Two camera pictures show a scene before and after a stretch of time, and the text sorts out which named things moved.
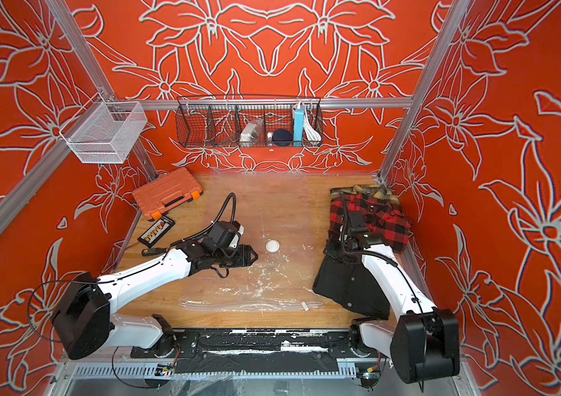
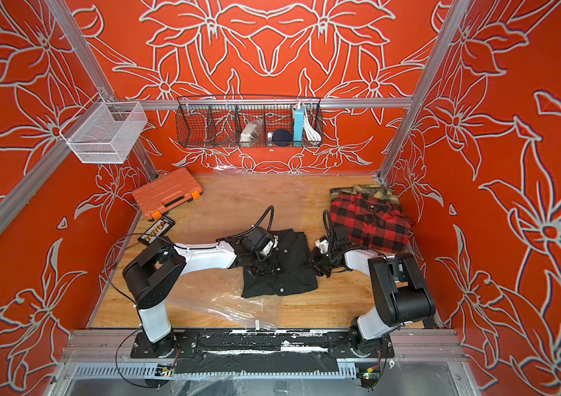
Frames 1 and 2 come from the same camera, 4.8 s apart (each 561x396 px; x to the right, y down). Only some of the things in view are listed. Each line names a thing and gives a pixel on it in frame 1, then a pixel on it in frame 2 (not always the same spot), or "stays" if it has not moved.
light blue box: (299, 126) stays
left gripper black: (246, 259) → (273, 269)
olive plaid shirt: (381, 191) stays
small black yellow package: (157, 231) stays
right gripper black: (330, 248) → (314, 257)
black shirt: (349, 284) → (294, 271)
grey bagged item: (252, 133) stays
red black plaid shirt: (384, 219) stays
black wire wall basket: (249, 120) stays
